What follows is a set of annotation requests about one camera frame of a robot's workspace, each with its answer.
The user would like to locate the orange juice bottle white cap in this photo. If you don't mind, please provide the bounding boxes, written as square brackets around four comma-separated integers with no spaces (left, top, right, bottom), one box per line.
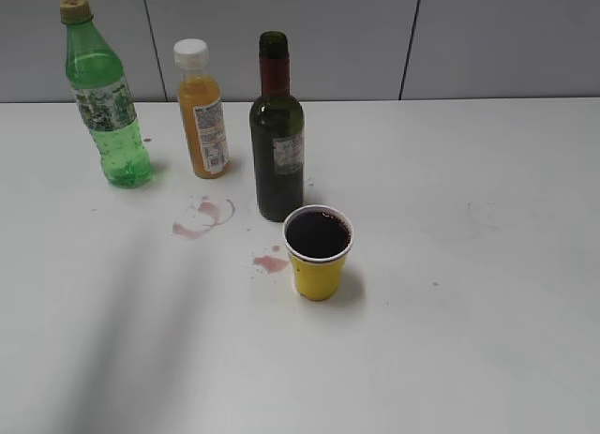
[173,38,229,179]

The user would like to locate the yellow paper cup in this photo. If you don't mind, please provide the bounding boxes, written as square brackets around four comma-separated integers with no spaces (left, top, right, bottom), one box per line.
[282,204,353,301]

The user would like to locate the dark red wine bottle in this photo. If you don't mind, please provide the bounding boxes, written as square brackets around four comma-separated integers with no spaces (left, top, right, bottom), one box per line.
[249,31,305,222]

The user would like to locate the green plastic soda bottle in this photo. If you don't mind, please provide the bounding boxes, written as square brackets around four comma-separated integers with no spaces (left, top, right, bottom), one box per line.
[60,0,153,188]

